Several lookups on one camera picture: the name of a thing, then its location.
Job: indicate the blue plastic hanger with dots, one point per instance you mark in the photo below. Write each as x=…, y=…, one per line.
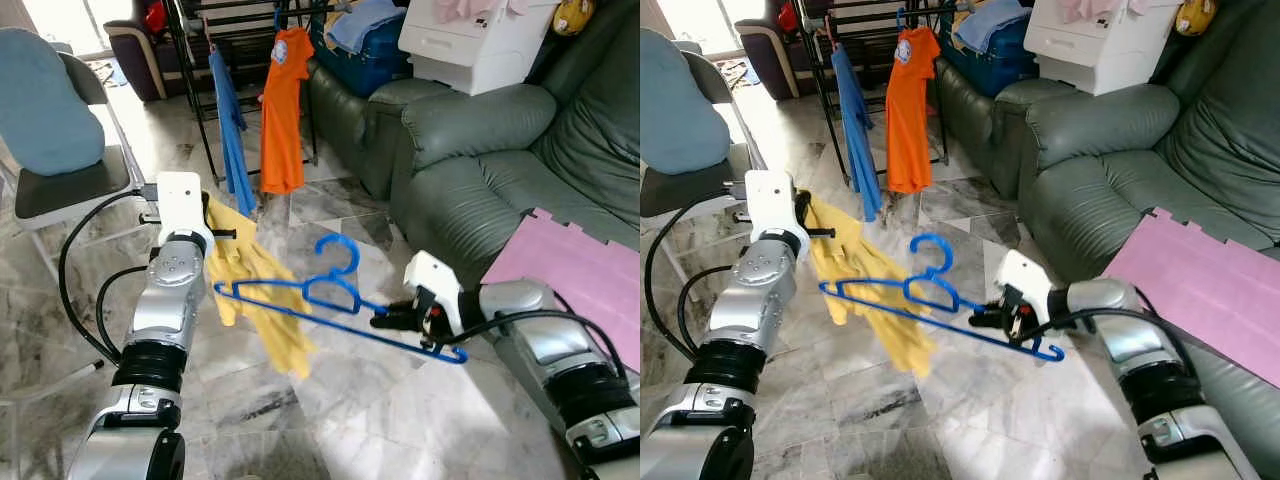
x=280, y=20
x=937, y=280
x=902, y=18
x=336, y=282

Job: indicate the yellow t-shirt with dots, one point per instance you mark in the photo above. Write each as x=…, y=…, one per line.
x=260, y=290
x=880, y=300

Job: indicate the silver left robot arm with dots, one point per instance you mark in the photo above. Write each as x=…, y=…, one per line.
x=170, y=300
x=755, y=300

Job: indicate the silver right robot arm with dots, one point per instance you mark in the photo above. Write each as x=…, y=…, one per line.
x=530, y=340
x=1130, y=340

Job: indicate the reddish clothes hanger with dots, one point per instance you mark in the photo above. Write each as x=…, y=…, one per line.
x=209, y=38
x=832, y=35

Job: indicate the blue t-shirt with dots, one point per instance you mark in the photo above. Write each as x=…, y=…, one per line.
x=232, y=140
x=858, y=140

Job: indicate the grey folding chair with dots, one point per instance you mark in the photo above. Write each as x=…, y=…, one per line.
x=690, y=190
x=75, y=190

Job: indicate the orange t-shirt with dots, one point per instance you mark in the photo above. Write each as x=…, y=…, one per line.
x=910, y=120
x=285, y=120

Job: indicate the grey-green leather sofa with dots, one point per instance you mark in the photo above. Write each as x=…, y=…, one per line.
x=470, y=190
x=1100, y=190

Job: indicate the dark brown armchair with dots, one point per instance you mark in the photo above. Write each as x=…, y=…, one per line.
x=770, y=60
x=135, y=55

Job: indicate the pink foam mat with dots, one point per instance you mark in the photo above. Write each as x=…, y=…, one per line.
x=1200, y=290
x=580, y=280

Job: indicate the blue-grey oval cushion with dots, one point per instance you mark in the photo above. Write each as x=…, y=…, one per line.
x=45, y=105
x=680, y=105

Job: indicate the red cap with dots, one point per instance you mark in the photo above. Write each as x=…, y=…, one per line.
x=154, y=17
x=789, y=16

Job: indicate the light blue towel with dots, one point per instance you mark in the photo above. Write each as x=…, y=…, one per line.
x=365, y=25
x=990, y=28

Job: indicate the white plastic drawer unit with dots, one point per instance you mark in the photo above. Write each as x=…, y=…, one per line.
x=1100, y=55
x=480, y=55

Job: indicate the yellow plush toy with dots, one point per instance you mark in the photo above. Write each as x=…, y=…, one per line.
x=573, y=18
x=1196, y=18

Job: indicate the pink cloth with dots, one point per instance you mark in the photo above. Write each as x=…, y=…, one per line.
x=480, y=10
x=1110, y=10

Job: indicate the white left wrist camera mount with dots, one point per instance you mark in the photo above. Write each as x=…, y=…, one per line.
x=772, y=205
x=180, y=205

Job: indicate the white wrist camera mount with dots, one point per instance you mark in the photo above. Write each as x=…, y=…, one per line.
x=772, y=205
x=430, y=275
x=1020, y=272
x=180, y=205

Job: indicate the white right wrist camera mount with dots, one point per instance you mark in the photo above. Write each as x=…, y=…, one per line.
x=430, y=275
x=1020, y=272

